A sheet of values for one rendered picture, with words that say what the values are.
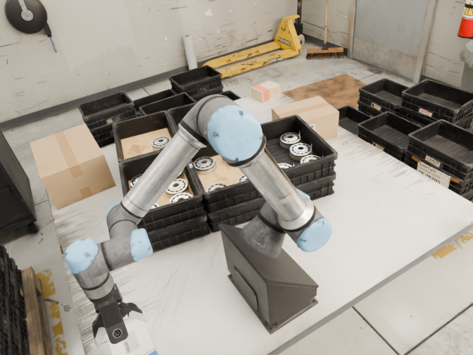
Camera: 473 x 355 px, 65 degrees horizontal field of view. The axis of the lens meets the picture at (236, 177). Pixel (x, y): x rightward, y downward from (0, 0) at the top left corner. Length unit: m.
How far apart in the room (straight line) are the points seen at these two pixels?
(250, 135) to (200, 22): 4.26
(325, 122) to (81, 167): 1.27
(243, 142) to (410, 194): 1.13
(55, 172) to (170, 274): 0.77
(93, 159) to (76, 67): 2.88
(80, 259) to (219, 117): 0.45
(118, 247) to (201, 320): 0.53
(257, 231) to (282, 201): 0.25
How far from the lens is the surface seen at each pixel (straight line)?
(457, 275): 2.51
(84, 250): 0.94
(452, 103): 3.07
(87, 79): 4.79
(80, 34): 4.66
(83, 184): 1.98
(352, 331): 2.15
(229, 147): 0.83
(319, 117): 2.03
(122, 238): 0.96
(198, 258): 1.54
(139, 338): 1.29
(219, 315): 1.37
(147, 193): 1.01
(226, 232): 1.21
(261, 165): 0.91
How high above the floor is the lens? 1.86
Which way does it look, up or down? 38 degrees down
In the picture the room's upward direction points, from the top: 8 degrees counter-clockwise
